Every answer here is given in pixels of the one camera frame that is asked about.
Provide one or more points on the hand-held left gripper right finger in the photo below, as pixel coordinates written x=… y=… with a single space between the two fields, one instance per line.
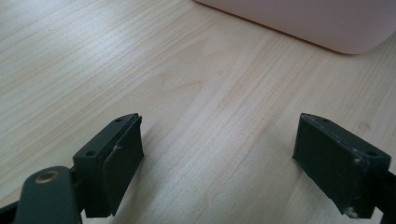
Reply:
x=336 y=161

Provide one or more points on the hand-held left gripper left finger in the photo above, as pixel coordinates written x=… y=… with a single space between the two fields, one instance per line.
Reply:
x=106 y=174

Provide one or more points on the pink storage box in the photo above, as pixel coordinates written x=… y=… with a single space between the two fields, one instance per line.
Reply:
x=311 y=21

